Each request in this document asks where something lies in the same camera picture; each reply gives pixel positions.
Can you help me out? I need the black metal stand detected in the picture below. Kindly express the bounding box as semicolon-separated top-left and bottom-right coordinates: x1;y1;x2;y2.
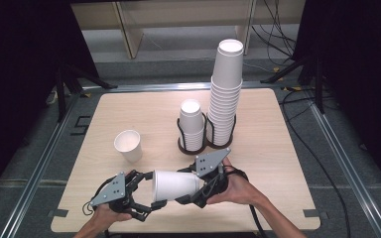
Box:
54;62;118;123
260;56;325;115

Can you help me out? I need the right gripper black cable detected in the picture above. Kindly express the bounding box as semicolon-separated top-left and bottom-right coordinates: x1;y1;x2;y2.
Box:
224;167;270;238

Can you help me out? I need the short stack of paper cups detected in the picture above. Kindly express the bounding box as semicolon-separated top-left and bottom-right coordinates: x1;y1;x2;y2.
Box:
177;98;206;153

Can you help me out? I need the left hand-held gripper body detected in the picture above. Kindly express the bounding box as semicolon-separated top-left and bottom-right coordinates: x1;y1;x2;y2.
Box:
89;171;147;222

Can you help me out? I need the metal floor rail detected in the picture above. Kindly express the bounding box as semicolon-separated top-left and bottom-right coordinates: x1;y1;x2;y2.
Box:
82;81;279;93
0;95;80;238
306;98;381;238

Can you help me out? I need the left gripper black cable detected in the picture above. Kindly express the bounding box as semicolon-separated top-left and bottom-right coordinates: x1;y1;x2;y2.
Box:
81;184;112;238

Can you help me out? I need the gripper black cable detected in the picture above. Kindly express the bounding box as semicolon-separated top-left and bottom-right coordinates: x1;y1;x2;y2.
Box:
224;167;270;238
81;184;112;238

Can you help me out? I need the tall stack of paper cups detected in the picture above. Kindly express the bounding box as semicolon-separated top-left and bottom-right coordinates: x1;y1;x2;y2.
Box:
205;38;245;147

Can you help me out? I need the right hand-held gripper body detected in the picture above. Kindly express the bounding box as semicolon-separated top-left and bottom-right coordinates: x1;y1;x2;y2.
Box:
191;147;232;208

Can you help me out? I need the long black floor cable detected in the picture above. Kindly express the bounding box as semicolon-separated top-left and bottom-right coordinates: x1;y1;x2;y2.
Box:
279;88;352;238

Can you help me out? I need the bundle of black cables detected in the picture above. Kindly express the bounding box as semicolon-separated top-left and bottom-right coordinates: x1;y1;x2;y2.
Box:
251;0;297;65

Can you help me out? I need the white paper cup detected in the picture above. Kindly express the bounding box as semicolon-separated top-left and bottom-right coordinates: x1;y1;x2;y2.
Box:
151;170;206;203
113;129;144;164

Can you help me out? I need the black curtain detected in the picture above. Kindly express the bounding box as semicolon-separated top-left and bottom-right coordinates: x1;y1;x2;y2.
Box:
292;0;381;189
0;0;100;206

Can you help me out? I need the light wooden shelf unit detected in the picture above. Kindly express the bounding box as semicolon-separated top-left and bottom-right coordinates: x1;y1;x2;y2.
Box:
69;0;257;60

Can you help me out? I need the person's left hand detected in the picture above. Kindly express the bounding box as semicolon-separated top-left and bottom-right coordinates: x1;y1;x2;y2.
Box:
90;203;133;229

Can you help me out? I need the black double cup holder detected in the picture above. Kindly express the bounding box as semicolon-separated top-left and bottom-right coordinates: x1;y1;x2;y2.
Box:
177;112;237;156

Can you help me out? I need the person's right hand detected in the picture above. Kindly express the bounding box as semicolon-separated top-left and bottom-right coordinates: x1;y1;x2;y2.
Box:
206;157;262;207

